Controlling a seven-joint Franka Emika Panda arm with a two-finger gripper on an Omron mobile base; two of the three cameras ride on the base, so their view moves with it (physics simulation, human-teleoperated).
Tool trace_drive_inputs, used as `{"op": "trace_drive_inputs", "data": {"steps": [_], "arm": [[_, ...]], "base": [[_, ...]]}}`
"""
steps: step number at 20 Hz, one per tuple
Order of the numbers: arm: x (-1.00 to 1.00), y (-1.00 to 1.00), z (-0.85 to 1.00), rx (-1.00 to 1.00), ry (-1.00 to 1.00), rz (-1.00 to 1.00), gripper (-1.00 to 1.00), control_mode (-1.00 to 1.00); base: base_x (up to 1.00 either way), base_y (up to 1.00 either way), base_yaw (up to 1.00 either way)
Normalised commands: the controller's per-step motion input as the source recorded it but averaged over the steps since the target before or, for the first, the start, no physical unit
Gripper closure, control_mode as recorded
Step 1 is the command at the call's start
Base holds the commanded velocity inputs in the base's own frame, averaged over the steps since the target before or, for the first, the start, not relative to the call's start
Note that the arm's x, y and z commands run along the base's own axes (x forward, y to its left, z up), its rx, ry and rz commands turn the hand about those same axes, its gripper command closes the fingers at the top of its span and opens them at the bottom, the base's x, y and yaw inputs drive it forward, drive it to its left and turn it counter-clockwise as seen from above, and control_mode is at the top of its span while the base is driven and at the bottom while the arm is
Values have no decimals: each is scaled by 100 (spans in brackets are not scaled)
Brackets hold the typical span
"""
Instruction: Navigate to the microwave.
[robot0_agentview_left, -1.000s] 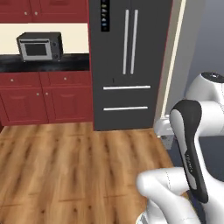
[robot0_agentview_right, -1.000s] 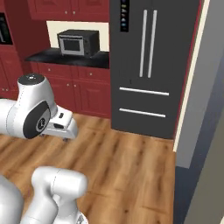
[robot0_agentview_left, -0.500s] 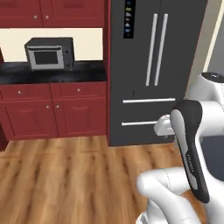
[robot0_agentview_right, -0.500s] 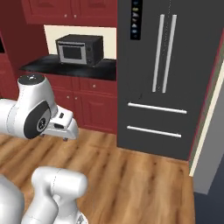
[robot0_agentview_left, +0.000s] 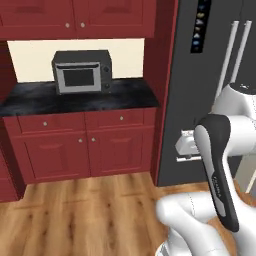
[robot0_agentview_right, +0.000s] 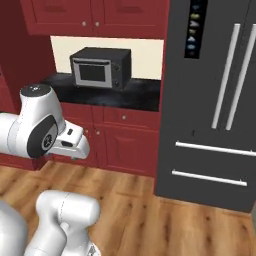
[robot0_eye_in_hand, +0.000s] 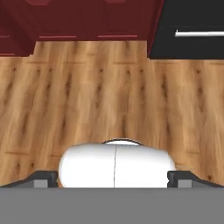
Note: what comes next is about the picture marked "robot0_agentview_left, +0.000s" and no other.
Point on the small silver drawer knob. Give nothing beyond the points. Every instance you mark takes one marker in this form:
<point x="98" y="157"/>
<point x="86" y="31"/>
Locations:
<point x="121" y="118"/>
<point x="45" y="123"/>

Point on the red corner cupboard run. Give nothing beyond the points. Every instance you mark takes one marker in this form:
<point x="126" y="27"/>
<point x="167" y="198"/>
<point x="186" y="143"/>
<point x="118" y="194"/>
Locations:
<point x="6" y="180"/>

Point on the small silver cupboard knob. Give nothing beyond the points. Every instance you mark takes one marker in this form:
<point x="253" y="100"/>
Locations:
<point x="82" y="25"/>
<point x="80" y="140"/>
<point x="93" y="139"/>
<point x="67" y="25"/>

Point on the dark grey microwave oven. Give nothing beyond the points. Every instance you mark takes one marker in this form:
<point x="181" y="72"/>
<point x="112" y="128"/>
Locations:
<point x="107" y="78"/>

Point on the dark grey fridge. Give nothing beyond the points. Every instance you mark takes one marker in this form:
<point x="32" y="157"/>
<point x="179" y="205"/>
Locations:
<point x="181" y="86"/>

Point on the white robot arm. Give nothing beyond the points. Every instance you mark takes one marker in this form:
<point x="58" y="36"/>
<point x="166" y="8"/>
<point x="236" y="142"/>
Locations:
<point x="186" y="216"/>

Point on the grey microwave door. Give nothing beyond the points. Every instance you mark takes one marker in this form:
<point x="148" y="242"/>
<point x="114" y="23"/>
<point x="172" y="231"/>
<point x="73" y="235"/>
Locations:
<point x="78" y="78"/>

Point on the red drawer front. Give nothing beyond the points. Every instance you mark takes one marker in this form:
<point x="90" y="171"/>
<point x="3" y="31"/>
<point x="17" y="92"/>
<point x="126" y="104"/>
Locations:
<point x="103" y="118"/>
<point x="63" y="122"/>

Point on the red wall cupboard door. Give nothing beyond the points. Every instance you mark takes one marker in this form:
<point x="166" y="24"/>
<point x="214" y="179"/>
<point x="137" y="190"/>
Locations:
<point x="116" y="16"/>
<point x="36" y="16"/>

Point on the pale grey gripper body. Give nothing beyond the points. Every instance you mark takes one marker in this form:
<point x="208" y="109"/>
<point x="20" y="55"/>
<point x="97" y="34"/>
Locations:
<point x="185" y="146"/>

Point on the red base cupboard door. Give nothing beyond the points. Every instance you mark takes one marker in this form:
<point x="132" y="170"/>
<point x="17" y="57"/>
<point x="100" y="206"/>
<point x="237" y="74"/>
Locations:
<point x="53" y="156"/>
<point x="120" y="151"/>

